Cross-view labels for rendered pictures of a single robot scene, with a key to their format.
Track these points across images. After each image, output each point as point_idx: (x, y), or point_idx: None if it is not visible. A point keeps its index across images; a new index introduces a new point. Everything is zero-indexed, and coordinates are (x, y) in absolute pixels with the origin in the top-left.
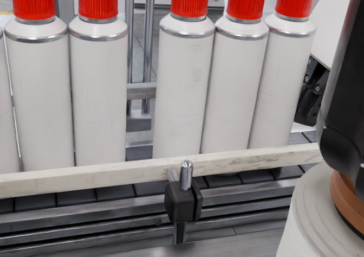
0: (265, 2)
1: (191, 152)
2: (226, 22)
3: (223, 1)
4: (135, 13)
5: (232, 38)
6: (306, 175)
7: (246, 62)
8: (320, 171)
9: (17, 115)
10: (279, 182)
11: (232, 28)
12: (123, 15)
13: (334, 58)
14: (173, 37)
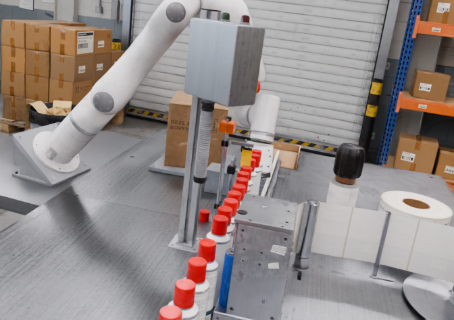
0: (92, 156)
1: None
2: (255, 169)
3: (88, 164)
4: (65, 190)
5: (259, 172)
6: (334, 183)
7: (260, 177)
8: (334, 181)
9: None
10: None
11: (257, 169)
12: (64, 194)
13: (342, 165)
14: (253, 177)
